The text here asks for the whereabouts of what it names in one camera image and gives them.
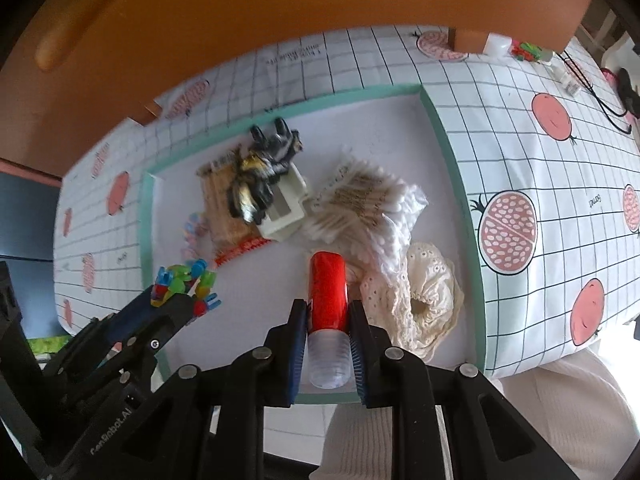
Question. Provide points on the toothpick packet brown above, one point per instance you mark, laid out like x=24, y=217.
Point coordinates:
x=231, y=238

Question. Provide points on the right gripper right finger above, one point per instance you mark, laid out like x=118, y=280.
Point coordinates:
x=433, y=435

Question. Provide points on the white small box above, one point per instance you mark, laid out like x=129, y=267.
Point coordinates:
x=287, y=211

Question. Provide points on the red tube clear cap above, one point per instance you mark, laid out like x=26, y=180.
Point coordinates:
x=330, y=362

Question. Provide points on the pomegranate print grid mat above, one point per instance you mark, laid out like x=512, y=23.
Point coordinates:
x=509, y=123

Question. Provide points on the white charger adapter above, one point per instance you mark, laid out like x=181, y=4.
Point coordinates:
x=497, y=46

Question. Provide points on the cream lace scrunchie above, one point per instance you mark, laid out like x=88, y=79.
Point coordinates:
x=419, y=307

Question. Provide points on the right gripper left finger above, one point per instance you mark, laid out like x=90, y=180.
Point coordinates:
x=267, y=376

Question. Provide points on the dark blue cabinet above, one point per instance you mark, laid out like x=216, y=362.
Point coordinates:
x=28, y=210

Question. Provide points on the cotton swabs bag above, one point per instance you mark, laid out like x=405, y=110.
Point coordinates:
x=368, y=210

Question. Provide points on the white plug piece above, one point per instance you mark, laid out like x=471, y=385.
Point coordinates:
x=565, y=77

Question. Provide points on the orange wooden nightstand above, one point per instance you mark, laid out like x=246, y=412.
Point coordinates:
x=80, y=67

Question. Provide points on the colourful plastic clips bundle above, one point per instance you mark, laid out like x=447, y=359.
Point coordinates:
x=193, y=279

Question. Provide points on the white foam tray teal rim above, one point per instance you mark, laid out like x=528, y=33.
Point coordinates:
x=391, y=130

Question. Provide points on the pastel hair ties pack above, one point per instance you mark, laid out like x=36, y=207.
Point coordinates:
x=195, y=238

